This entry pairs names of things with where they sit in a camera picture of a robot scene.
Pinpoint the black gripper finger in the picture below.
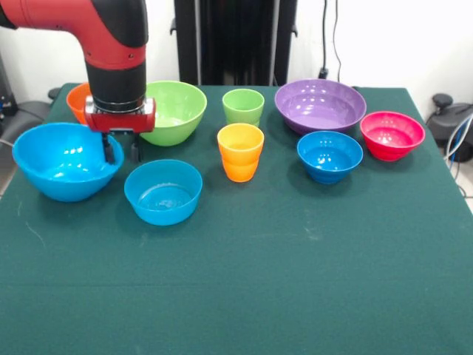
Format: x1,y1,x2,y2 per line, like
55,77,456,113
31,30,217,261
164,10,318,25
129,134,143,163
101,132,116,164

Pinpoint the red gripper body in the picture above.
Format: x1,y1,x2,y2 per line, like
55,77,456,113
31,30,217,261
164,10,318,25
84,96,157,136

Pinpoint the large light blue bowl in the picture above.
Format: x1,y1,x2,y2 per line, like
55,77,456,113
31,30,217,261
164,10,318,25
12,121,125,203

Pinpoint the orange cup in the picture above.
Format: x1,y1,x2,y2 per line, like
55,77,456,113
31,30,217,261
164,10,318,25
217,123,265,183

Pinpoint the large green bowl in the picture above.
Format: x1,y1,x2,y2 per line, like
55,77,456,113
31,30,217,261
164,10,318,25
139,80,208,147

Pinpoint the orange bowl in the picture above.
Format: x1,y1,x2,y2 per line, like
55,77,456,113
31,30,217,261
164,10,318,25
66,82,93,125

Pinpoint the small light blue bowl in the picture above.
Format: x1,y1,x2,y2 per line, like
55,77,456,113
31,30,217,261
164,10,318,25
123,159,204,226

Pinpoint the green cup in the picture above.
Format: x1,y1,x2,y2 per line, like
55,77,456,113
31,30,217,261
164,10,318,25
222,88,265,129

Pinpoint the dark green table cloth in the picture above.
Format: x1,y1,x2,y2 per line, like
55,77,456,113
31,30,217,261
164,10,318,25
0,83,473,355

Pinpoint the large purple bowl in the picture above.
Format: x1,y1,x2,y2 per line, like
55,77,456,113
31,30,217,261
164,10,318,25
273,78,367,136

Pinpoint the small dark blue bowl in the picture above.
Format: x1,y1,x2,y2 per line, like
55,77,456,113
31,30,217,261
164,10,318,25
296,130,364,185

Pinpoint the small pink bowl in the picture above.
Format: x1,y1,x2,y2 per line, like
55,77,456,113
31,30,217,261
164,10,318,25
359,111,426,163

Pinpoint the black pedestal leg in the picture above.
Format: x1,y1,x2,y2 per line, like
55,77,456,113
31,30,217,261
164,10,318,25
424,92,473,163
0,87,62,149

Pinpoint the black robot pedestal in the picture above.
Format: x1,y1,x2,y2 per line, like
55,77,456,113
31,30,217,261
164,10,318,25
169,0,299,87

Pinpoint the black cable with plug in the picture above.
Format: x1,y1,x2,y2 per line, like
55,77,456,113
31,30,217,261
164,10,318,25
319,0,344,79

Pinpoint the floor cable tangle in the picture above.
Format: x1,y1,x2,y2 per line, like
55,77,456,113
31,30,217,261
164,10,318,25
445,112,473,197

